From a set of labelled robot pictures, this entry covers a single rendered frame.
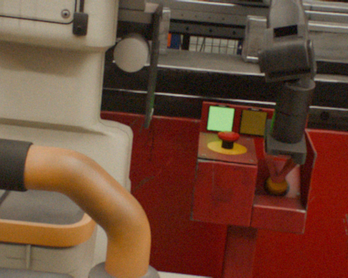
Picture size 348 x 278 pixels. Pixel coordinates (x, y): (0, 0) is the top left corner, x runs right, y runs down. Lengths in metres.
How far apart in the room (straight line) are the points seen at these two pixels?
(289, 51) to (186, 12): 0.72
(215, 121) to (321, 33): 0.39
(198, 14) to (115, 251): 1.38
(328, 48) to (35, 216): 1.12
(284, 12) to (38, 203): 0.66
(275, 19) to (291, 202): 0.33
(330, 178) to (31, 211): 1.04
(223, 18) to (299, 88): 0.70
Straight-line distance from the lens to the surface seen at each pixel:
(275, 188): 1.32
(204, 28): 1.87
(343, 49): 1.67
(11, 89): 0.89
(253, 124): 1.38
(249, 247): 1.36
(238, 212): 1.27
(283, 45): 1.18
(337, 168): 1.60
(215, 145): 1.31
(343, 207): 1.64
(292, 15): 1.20
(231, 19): 1.87
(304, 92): 1.20
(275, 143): 1.24
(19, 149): 0.52
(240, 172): 1.25
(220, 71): 1.50
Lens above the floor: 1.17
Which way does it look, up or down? 17 degrees down
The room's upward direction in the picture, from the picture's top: 6 degrees clockwise
